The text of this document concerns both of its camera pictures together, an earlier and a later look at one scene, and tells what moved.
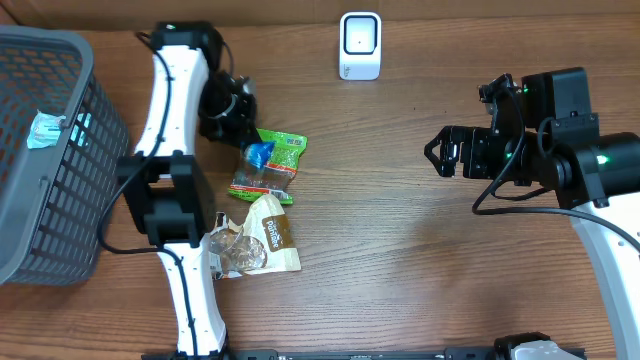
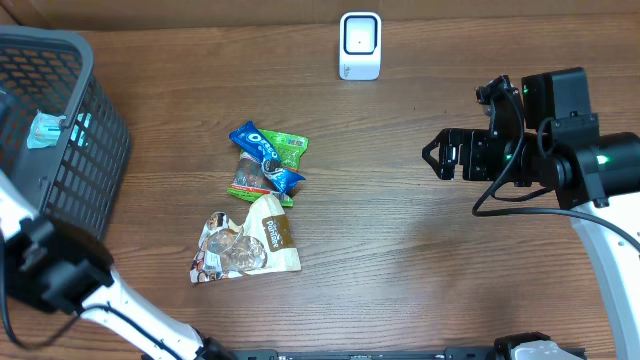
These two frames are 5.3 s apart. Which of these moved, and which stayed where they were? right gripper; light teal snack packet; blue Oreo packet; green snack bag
Moved: blue Oreo packet
Stayed: light teal snack packet; right gripper; green snack bag
